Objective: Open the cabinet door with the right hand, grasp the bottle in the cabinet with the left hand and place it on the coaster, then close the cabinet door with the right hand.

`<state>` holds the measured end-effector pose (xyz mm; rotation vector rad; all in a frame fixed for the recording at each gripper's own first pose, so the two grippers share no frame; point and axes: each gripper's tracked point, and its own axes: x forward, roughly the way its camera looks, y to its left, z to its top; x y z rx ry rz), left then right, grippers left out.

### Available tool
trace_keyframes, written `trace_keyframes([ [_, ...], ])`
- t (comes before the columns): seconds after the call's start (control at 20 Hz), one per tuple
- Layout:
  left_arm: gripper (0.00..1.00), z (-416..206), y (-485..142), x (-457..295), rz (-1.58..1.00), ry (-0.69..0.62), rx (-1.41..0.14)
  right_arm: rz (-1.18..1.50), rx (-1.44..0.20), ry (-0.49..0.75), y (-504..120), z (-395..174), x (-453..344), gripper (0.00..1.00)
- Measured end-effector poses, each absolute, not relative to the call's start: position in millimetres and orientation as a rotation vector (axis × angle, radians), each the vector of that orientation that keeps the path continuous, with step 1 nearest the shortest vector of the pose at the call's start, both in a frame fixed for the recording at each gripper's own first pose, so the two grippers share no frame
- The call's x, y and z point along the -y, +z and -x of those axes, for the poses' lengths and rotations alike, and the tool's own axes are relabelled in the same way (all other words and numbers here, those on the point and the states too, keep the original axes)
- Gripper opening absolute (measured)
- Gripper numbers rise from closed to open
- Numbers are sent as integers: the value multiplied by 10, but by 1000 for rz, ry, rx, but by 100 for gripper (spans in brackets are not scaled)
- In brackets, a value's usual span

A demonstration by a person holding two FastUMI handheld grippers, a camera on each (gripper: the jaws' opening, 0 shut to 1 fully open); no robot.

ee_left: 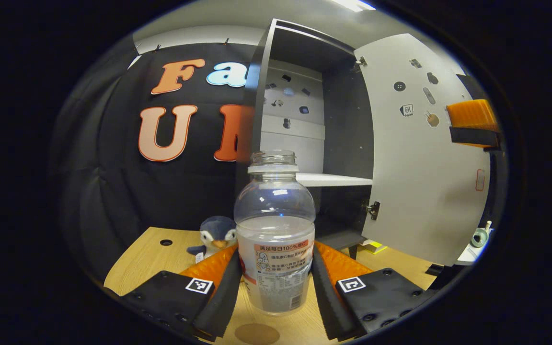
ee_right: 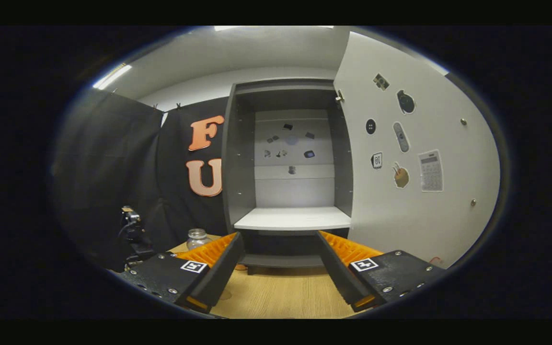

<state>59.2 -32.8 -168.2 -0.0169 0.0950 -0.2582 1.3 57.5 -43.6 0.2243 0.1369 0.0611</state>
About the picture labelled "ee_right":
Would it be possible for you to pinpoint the beige cabinet door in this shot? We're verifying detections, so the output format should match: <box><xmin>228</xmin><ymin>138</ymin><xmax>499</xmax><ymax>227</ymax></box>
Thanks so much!
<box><xmin>333</xmin><ymin>31</ymin><xmax>501</xmax><ymax>269</ymax></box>

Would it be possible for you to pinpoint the black backdrop cloth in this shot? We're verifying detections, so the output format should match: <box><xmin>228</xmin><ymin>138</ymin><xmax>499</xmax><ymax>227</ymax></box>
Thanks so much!
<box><xmin>51</xmin><ymin>89</ymin><xmax>231</xmax><ymax>274</ymax></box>

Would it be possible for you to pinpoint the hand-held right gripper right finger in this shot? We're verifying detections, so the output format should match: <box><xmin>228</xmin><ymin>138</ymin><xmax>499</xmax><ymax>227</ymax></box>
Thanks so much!
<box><xmin>315</xmin><ymin>230</ymin><xmax>447</xmax><ymax>313</ymax></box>

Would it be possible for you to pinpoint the grey cabinet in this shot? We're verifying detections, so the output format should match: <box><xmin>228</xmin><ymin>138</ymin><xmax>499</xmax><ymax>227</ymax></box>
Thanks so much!
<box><xmin>222</xmin><ymin>79</ymin><xmax>354</xmax><ymax>275</ymax></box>

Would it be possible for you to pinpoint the white cabinet shelf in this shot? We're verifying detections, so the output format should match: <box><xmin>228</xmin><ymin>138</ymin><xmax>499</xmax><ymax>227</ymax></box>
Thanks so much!
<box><xmin>233</xmin><ymin>206</ymin><xmax>352</xmax><ymax>231</ymax></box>

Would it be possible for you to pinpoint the clear plastic bottle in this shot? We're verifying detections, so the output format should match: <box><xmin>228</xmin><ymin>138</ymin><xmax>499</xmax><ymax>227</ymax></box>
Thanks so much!
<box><xmin>186</xmin><ymin>229</ymin><xmax>212</xmax><ymax>252</ymax></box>

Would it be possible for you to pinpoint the ceiling light panel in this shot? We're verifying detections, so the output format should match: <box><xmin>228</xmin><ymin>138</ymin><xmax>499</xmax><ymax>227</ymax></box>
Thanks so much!
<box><xmin>214</xmin><ymin>25</ymin><xmax>334</xmax><ymax>32</ymax></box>
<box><xmin>92</xmin><ymin>63</ymin><xmax>133</xmax><ymax>90</ymax></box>

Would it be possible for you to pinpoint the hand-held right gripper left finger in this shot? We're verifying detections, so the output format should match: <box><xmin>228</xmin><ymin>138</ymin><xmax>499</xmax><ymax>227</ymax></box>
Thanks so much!
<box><xmin>122</xmin><ymin>232</ymin><xmax>245</xmax><ymax>314</ymax></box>

